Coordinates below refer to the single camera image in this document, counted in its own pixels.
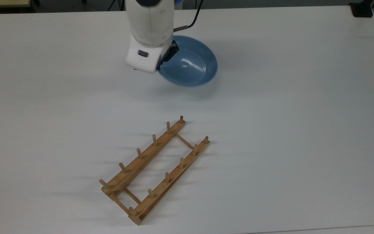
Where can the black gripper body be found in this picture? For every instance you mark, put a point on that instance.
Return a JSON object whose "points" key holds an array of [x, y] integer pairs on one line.
{"points": [[167, 58]]}

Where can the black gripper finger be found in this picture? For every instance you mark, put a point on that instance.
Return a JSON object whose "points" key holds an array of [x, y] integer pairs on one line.
{"points": [[175, 47]]}

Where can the blue plastic plate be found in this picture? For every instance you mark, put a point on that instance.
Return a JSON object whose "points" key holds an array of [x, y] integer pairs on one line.
{"points": [[192, 65]]}

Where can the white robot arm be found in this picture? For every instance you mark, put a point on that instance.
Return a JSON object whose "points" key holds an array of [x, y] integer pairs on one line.
{"points": [[149, 29]]}

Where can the wooden plate rack with pegs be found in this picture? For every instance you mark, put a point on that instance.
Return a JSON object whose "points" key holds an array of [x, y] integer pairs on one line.
{"points": [[135, 167]]}

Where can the light wooden furniture board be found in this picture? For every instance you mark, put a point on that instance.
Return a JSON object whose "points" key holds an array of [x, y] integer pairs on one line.
{"points": [[2, 3]]}

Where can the black clamp block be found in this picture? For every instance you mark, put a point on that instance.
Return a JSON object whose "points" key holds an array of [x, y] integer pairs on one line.
{"points": [[361, 9]]}

